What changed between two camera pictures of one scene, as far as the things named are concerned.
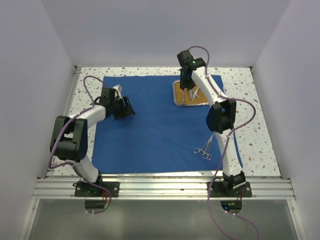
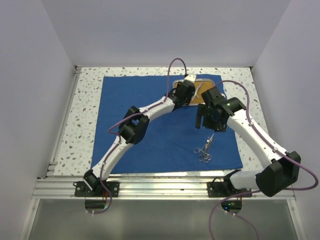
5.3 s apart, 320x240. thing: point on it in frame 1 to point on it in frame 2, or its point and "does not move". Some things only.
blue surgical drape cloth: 161,137 does not move
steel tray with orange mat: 182,97 does not move
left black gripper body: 119,109 to 187,98
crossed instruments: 195,94 does not move
